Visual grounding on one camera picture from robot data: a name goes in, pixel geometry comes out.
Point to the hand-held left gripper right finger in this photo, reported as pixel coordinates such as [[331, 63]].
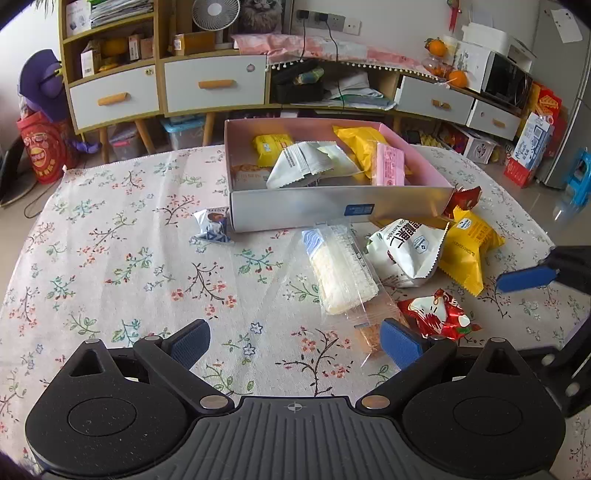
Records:
[[400, 344]]

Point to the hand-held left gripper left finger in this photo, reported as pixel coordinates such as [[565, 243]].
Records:
[[191, 344]]

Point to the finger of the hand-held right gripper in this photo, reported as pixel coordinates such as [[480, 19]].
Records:
[[526, 279]]

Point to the clear cookie packet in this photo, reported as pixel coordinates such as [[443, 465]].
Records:
[[369, 332]]

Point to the red candy packet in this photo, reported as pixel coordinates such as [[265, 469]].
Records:
[[434, 316], [464, 201]]

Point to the large yellow snack packet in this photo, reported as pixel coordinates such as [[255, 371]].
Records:
[[471, 249], [364, 143]]

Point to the white packet black print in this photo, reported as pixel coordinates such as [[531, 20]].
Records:
[[408, 254]]

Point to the clear wafer packet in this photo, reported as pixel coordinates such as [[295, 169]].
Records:
[[341, 272]]

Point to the small blue white packet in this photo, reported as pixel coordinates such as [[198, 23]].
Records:
[[212, 226]]

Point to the pink cardboard box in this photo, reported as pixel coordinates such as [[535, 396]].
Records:
[[323, 205]]

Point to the cream orange snack packet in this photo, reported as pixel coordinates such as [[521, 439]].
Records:
[[249, 177]]

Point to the pink snack packet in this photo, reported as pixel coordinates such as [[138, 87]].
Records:
[[390, 166]]

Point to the cream white snack packet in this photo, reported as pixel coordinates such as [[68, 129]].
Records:
[[291, 168]]

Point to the small yellow snack packet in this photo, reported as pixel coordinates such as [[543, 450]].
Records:
[[272, 150]]

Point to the floral tablecloth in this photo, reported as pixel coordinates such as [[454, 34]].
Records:
[[138, 258]]

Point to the blue white red carton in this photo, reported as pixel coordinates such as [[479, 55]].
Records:
[[528, 147]]

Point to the white patterned box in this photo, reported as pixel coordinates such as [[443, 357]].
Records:
[[478, 145]]

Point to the stack of red boxes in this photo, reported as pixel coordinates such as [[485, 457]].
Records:
[[547, 104]]

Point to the grey refrigerator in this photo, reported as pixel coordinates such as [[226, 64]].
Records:
[[565, 101]]

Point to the white microwave oven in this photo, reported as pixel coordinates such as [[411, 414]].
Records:
[[505, 83]]

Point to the clear bin blue lid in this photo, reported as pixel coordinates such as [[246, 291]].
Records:
[[183, 134]]

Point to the clear storage bin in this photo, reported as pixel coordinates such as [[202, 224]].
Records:
[[125, 143]]

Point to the glass jar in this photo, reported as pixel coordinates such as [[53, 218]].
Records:
[[436, 67]]

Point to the red patterned bag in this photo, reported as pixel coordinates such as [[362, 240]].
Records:
[[44, 152]]

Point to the white foam box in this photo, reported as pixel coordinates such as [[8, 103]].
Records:
[[494, 39]]

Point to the pile of white papers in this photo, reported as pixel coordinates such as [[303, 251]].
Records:
[[364, 94]]

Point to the wooden tv cabinet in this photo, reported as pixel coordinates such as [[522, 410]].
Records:
[[277, 110]]

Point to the black bag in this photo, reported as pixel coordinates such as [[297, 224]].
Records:
[[300, 90]]

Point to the red hanging ornament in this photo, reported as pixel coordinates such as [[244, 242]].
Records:
[[454, 14]]

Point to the pink tasselled cloth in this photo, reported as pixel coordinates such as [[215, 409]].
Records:
[[360, 53]]

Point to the purple plush toy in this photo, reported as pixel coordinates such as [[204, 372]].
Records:
[[44, 85]]

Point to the small white box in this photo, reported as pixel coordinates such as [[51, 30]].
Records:
[[90, 62]]

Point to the small white desk fan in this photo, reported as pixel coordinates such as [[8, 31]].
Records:
[[215, 16]]

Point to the framed cat picture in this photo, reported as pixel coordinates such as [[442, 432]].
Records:
[[265, 14]]

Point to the stack of papers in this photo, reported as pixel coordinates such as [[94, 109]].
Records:
[[122, 11]]

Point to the wall socket row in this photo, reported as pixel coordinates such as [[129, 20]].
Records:
[[339, 22]]

